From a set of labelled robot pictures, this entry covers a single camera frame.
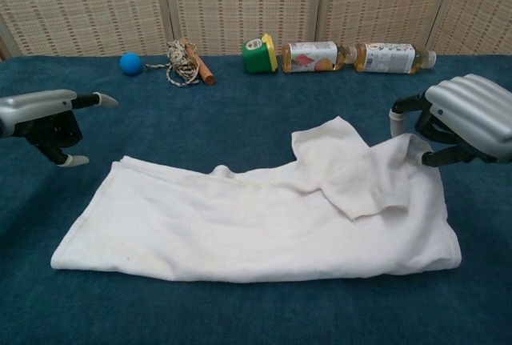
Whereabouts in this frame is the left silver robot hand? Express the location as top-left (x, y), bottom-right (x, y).
top-left (0, 89), bottom-right (120, 169)

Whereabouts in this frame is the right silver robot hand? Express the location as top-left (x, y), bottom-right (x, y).
top-left (387, 74), bottom-right (512, 168)

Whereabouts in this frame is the white t-shirt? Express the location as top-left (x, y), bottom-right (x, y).
top-left (50, 116), bottom-right (463, 284)

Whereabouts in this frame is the tea bottle with white label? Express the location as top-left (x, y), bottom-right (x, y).
top-left (354, 42), bottom-right (438, 74)

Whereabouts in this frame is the woven folding screen panel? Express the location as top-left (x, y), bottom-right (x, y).
top-left (0, 0), bottom-right (168, 58)
top-left (159, 0), bottom-right (324, 58)
top-left (315, 0), bottom-right (459, 56)
top-left (426, 0), bottom-right (512, 57)

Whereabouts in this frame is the blue ball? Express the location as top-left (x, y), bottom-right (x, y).
top-left (119, 52), bottom-right (143, 77)

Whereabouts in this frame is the tea bottle with fruit label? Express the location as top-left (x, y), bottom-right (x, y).
top-left (281, 41), bottom-right (358, 74)

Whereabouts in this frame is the brown wooden stick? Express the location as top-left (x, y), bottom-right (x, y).
top-left (178, 37), bottom-right (217, 85)

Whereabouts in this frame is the green container with yellow lid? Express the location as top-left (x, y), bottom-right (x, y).
top-left (242, 33), bottom-right (278, 75)

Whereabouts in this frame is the blue table cover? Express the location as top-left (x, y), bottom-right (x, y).
top-left (0, 54), bottom-right (512, 345)

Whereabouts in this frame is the braided beige rope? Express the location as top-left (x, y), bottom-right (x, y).
top-left (145, 40), bottom-right (201, 88)

